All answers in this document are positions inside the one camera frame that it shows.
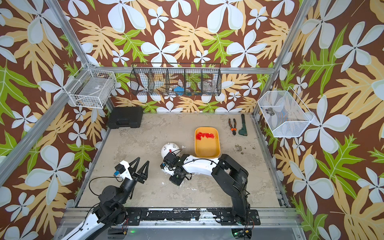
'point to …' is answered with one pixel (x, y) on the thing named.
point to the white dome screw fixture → (170, 147)
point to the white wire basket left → (91, 87)
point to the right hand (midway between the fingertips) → (174, 179)
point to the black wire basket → (170, 79)
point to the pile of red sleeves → (200, 135)
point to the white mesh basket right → (284, 113)
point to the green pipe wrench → (243, 131)
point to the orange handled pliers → (234, 129)
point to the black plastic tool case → (125, 117)
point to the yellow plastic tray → (207, 142)
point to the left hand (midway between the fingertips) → (144, 159)
